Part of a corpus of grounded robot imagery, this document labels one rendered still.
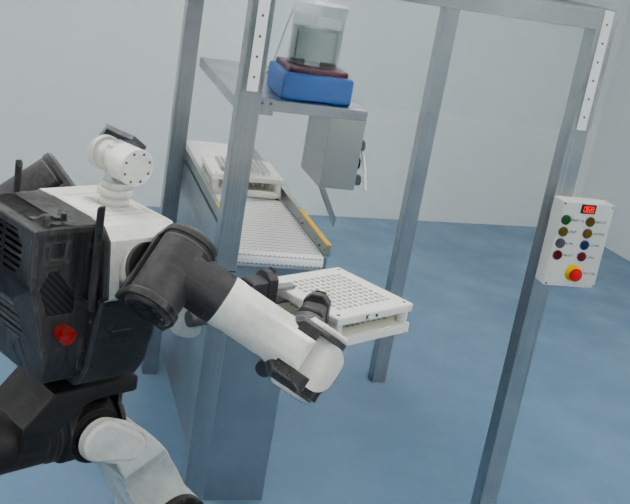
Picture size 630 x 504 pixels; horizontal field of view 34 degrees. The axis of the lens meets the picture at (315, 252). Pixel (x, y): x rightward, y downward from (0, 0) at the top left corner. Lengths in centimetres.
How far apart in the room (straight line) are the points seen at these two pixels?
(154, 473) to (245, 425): 122
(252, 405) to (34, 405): 149
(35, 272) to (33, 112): 442
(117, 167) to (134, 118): 441
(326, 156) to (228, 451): 103
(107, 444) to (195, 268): 45
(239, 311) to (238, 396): 161
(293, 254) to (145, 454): 111
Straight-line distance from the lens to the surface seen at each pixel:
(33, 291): 171
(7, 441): 188
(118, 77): 612
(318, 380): 173
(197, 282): 165
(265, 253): 296
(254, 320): 166
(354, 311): 223
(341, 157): 290
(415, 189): 415
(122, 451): 199
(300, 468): 368
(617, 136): 735
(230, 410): 328
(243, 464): 338
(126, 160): 178
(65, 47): 605
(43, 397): 188
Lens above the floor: 182
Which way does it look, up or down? 18 degrees down
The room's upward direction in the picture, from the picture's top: 10 degrees clockwise
